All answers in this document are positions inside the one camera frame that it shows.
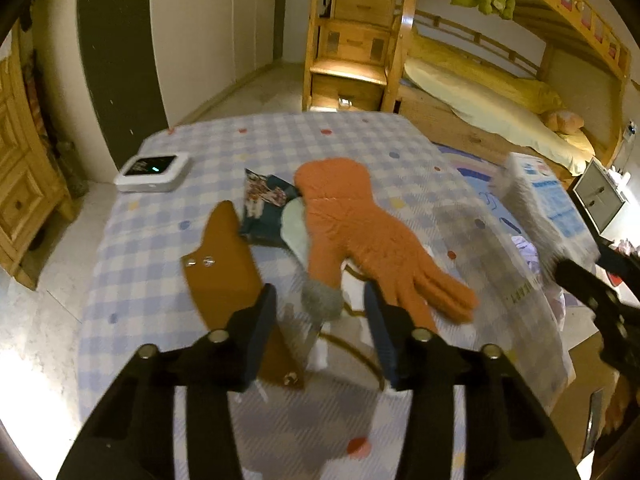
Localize wooden bunk bed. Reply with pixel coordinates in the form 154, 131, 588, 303
400, 0, 633, 186

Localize tan plush toy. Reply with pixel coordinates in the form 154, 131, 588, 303
544, 110, 585, 135

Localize dark printed card packet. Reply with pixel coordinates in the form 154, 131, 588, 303
238, 167, 301, 248

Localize rainbow floor rug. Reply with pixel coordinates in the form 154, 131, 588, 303
435, 142, 601, 261

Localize brown leather sheath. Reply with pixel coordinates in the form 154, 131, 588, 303
181, 200, 306, 391

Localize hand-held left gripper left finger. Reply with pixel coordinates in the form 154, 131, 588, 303
55, 282, 278, 480

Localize white packet with blue print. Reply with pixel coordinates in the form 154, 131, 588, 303
492, 152, 603, 271

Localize pale yellow bed sheet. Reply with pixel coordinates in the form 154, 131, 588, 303
402, 57, 596, 176

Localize wooden stair drawers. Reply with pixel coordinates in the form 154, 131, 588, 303
302, 0, 418, 113

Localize wooden cabinet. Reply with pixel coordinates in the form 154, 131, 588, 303
0, 50, 76, 291

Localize white nightstand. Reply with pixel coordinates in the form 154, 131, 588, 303
572, 157, 628, 236

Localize white electronic device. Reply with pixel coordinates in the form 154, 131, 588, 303
114, 152, 193, 193

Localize orange knit glove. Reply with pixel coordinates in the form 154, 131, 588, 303
292, 157, 478, 333

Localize white cloth with grey pompom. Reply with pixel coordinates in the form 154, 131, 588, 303
300, 260, 396, 396

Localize white wardrobe with round holes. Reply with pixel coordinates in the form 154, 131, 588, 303
77, 0, 301, 183

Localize yellow blanket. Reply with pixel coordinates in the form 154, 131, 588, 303
410, 35, 568, 113

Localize light green cloth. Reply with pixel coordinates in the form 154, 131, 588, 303
280, 195, 313, 266

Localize purple plastic bag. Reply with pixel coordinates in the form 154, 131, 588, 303
510, 232, 568, 331

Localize blue checkered tablecloth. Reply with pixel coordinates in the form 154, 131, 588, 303
80, 110, 573, 480

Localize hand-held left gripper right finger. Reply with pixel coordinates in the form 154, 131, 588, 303
364, 280, 581, 480

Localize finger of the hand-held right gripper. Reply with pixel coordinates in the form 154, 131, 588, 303
595, 242, 640, 276
555, 257, 640, 376

